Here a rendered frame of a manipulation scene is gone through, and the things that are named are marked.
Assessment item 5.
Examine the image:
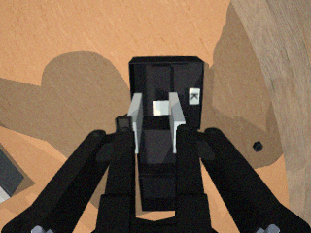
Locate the black hex nut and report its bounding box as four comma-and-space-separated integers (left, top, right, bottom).
253, 141, 263, 152

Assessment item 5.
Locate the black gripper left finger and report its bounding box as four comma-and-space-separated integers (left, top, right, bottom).
1, 93, 143, 233

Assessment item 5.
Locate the black and white eraser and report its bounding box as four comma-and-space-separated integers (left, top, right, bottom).
152, 64, 171, 116

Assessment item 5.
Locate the black rack of bins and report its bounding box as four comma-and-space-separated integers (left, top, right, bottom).
128, 56, 204, 212

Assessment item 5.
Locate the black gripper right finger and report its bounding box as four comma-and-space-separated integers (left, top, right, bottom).
169, 92, 311, 233

